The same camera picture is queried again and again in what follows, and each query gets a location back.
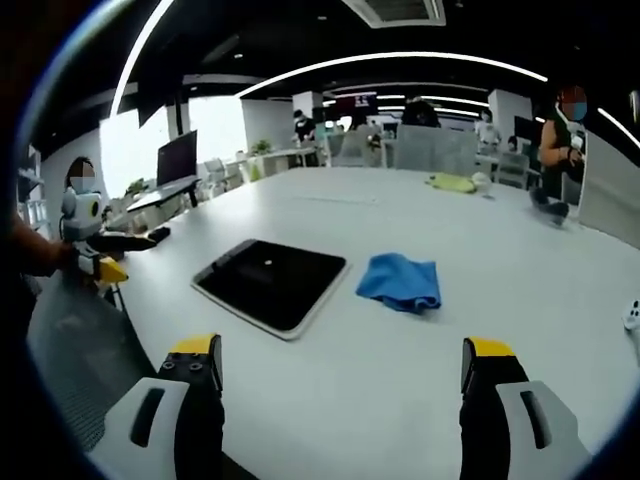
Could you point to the blue cleaning cloth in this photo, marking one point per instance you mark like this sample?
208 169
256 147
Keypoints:
400 282

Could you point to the small white object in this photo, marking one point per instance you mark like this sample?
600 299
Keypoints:
481 182

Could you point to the curved ceiling light strip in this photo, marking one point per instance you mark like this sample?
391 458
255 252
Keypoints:
390 62
135 55

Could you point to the dark cloth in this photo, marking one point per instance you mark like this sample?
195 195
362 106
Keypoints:
130 242

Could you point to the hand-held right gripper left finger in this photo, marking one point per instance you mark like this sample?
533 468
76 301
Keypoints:
150 430

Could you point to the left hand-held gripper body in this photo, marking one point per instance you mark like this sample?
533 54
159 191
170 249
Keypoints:
77 220

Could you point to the white controller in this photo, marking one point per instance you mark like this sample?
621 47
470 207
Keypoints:
632 315

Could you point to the wall screen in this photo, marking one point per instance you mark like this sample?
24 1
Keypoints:
356 103

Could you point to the black monitor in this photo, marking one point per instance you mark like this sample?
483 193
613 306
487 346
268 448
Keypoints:
176 159

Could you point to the green potted plant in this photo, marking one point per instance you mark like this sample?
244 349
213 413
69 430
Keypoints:
261 147

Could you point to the black mirror with white frame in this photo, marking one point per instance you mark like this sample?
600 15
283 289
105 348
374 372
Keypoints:
272 285

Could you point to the yellow-green cloth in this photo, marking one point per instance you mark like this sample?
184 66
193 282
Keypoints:
450 182

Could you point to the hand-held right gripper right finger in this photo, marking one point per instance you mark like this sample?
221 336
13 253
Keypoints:
520 435

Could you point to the grey mesh chair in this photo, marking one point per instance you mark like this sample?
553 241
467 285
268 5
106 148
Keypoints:
80 350
435 150

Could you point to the white standing desk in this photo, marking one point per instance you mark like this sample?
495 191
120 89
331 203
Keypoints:
160 195

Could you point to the white partition panel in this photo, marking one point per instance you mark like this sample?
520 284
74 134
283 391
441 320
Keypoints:
612 190

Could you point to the ceiling air vent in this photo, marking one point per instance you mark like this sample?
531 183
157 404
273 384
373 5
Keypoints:
400 12

